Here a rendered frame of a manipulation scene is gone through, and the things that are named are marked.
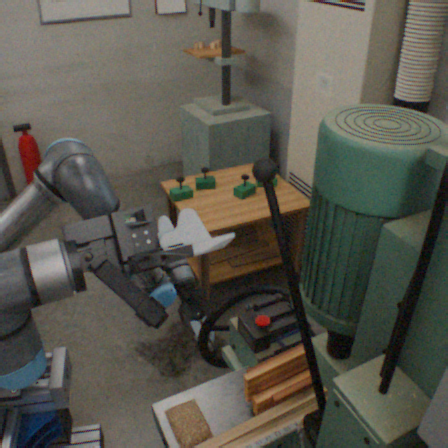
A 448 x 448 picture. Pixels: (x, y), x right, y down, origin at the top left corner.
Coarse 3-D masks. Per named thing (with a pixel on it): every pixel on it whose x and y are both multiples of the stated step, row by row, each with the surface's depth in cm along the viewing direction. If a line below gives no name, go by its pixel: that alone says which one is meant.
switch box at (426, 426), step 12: (444, 384) 35; (444, 396) 36; (432, 408) 37; (444, 408) 36; (432, 420) 38; (444, 420) 36; (420, 432) 40; (432, 432) 38; (444, 432) 36; (432, 444) 38; (444, 444) 37
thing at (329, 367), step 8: (320, 336) 83; (320, 344) 82; (320, 352) 80; (320, 360) 81; (328, 360) 79; (336, 360) 79; (344, 360) 79; (320, 368) 82; (328, 368) 79; (336, 368) 77; (344, 368) 77; (320, 376) 82; (328, 376) 80; (328, 384) 80
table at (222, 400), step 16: (224, 352) 106; (240, 368) 98; (208, 384) 94; (224, 384) 94; (240, 384) 94; (176, 400) 91; (208, 400) 91; (224, 400) 91; (240, 400) 91; (160, 416) 88; (208, 416) 88; (224, 416) 88; (240, 416) 88; (160, 432) 88
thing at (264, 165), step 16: (256, 160) 60; (272, 160) 60; (256, 176) 60; (272, 176) 60; (272, 192) 60; (272, 208) 60; (288, 256) 61; (288, 272) 61; (304, 320) 61; (304, 336) 61; (320, 384) 61; (320, 400) 61; (304, 416) 63; (320, 416) 61
